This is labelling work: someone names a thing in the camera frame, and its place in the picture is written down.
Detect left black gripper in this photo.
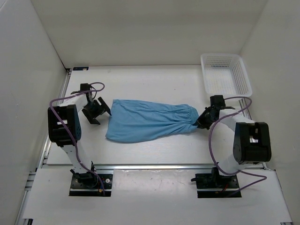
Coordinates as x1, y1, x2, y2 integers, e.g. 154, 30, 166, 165
82, 97, 111, 125

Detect light blue shorts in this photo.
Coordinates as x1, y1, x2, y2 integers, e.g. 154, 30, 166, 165
105, 99, 199, 143

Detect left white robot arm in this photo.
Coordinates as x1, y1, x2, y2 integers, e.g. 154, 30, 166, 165
47, 82, 111, 188

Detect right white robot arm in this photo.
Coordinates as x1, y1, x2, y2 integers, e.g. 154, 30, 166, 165
195, 95, 271, 188

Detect blue label sticker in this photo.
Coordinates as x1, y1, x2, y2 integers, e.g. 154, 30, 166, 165
73, 67, 89, 71

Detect white plastic mesh basket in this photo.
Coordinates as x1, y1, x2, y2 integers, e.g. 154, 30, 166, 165
201, 53, 253, 97

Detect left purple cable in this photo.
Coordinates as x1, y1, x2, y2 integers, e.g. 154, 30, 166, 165
50, 82, 105, 196

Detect aluminium front rail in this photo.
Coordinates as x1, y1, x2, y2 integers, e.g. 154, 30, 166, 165
96, 164, 214, 170

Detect aluminium left rail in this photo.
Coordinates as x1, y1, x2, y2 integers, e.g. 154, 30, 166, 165
37, 68, 72, 168

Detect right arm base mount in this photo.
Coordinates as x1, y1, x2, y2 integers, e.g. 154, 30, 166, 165
191, 173, 242, 199

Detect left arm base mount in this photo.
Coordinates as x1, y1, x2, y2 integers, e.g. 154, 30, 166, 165
69, 169, 113, 197

